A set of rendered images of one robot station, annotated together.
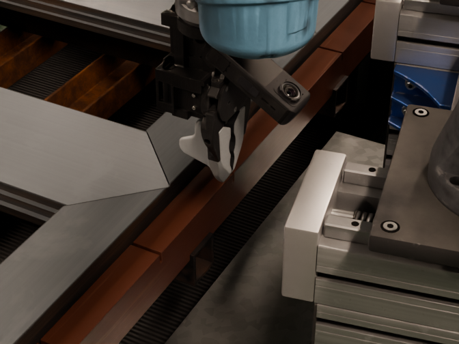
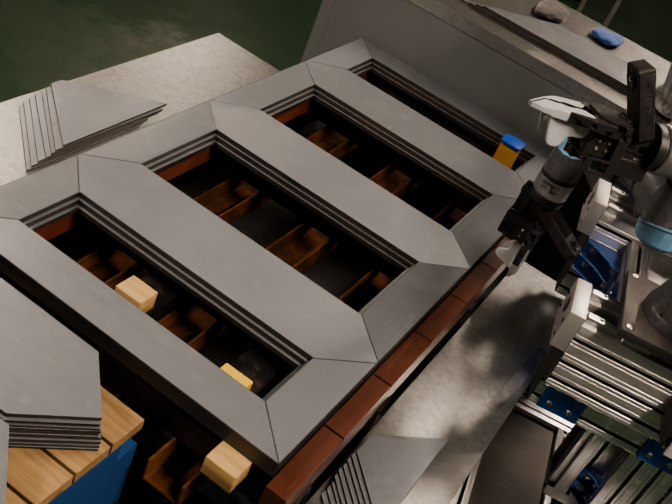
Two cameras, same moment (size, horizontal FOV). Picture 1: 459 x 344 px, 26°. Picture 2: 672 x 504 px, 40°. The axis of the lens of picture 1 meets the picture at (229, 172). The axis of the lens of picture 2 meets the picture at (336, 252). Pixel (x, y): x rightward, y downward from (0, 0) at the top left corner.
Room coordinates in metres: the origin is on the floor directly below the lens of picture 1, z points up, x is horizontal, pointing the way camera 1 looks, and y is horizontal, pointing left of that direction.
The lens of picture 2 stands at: (-0.68, 0.68, 1.94)
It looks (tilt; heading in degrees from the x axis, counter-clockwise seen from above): 34 degrees down; 349
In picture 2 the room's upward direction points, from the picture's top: 24 degrees clockwise
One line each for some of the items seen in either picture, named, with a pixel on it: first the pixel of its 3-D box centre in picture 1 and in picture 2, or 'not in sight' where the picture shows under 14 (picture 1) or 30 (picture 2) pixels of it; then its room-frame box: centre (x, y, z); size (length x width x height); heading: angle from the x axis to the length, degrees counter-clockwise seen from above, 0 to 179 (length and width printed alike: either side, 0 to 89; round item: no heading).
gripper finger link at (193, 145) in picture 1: (203, 150); (508, 257); (0.93, 0.03, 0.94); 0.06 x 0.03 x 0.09; 62
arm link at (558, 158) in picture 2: not in sight; (572, 154); (0.95, 0.02, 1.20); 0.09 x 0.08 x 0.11; 138
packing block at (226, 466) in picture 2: not in sight; (226, 466); (0.31, 0.52, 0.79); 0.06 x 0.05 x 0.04; 62
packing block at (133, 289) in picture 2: not in sight; (134, 296); (0.63, 0.74, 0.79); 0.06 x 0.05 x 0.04; 62
